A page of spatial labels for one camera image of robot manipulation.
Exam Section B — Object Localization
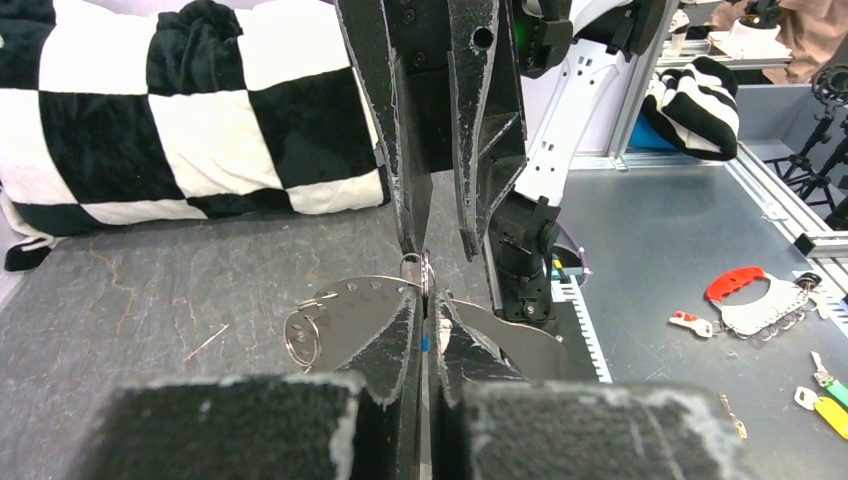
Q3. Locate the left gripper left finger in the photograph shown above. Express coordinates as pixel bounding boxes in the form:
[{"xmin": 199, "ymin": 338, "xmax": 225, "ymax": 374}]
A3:
[{"xmin": 69, "ymin": 292, "xmax": 422, "ymax": 479}]

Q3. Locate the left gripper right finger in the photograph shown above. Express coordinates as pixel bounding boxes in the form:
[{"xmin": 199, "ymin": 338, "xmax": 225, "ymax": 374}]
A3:
[{"xmin": 428, "ymin": 290, "xmax": 754, "ymax": 479}]

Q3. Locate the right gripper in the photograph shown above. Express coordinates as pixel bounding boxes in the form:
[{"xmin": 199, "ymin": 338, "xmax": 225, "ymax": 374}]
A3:
[{"xmin": 336, "ymin": 0, "xmax": 526, "ymax": 259}]

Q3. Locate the grey metal key holder plate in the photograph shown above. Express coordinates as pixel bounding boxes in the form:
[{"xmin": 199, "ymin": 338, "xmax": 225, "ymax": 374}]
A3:
[{"xmin": 282, "ymin": 275, "xmax": 577, "ymax": 380}]

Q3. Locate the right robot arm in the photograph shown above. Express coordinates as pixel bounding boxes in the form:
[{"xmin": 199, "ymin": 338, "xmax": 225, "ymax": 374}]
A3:
[{"xmin": 336, "ymin": 1, "xmax": 668, "ymax": 326}]

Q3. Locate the red tagged key far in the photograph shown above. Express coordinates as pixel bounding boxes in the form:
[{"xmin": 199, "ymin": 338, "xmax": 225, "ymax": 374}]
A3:
[{"xmin": 668, "ymin": 311, "xmax": 714, "ymax": 339}]

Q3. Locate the black white striped cloth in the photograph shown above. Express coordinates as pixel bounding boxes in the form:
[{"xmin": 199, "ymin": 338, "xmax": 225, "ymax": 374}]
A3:
[{"xmin": 641, "ymin": 56, "xmax": 740, "ymax": 161}]

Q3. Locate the black white checkered pillow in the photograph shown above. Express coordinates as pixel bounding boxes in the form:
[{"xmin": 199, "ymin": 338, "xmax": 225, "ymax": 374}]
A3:
[{"xmin": 1, "ymin": 1, "xmax": 389, "ymax": 272}]

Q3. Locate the yellow tagged key right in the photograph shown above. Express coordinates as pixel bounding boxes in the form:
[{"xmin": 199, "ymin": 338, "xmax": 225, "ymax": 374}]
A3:
[{"xmin": 793, "ymin": 386, "xmax": 848, "ymax": 439}]

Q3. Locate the green tagged key outside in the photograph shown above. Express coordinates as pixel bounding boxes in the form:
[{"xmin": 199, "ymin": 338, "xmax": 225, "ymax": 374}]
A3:
[{"xmin": 810, "ymin": 351, "xmax": 848, "ymax": 408}]

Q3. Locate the white slotted cable duct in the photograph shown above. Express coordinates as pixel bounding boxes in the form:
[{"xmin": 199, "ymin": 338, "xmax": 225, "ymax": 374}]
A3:
[{"xmin": 552, "ymin": 275, "xmax": 613, "ymax": 383}]

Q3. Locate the red handled key holder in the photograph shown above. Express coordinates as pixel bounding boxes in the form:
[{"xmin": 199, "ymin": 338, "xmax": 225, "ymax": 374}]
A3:
[{"xmin": 704, "ymin": 266, "xmax": 822, "ymax": 342}]

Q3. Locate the black camera tripod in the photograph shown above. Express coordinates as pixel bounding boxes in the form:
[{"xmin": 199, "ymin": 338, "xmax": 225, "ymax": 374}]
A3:
[{"xmin": 781, "ymin": 64, "xmax": 848, "ymax": 230}]

